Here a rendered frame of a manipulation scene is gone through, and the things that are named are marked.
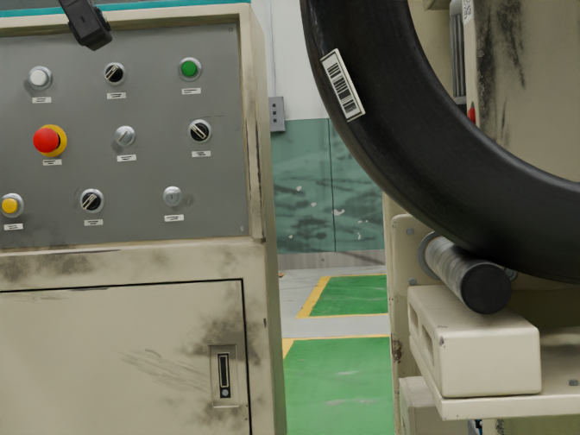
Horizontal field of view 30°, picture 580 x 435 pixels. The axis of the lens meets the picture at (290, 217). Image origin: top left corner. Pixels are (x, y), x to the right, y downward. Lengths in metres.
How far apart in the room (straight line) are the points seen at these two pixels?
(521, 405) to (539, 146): 0.44
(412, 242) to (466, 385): 0.36
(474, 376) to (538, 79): 0.48
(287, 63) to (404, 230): 8.91
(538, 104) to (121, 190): 0.72
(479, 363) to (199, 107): 0.89
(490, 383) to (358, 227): 9.17
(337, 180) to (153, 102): 8.40
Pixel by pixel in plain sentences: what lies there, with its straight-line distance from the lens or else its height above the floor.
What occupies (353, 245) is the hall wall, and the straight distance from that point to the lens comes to 10.14.
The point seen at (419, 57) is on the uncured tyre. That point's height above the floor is 1.10.
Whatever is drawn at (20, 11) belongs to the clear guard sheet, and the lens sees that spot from 1.78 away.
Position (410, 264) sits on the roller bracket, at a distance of 1.30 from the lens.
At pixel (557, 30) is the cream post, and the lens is 1.35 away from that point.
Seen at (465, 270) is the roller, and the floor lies 0.92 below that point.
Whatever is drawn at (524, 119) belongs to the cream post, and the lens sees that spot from 1.33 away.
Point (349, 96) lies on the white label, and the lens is 0.93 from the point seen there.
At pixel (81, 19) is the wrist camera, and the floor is 1.17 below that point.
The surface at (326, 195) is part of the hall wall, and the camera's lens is 10.12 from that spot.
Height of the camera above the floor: 1.02
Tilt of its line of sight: 3 degrees down
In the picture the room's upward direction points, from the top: 3 degrees counter-clockwise
